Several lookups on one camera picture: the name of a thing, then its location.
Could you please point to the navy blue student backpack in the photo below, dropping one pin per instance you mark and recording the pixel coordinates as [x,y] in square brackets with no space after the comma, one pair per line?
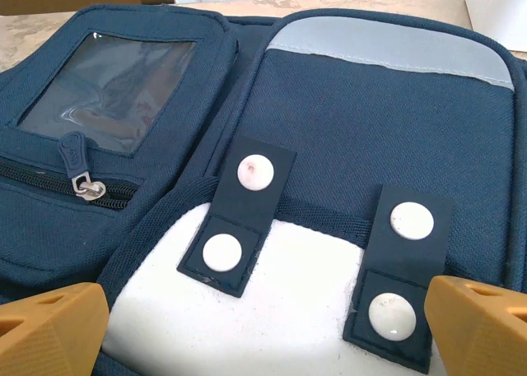
[370,125]

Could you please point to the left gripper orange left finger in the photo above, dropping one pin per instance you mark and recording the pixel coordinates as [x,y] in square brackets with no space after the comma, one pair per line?
[49,335]

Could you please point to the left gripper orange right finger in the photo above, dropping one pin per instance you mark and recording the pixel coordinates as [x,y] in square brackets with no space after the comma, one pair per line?
[481,335]

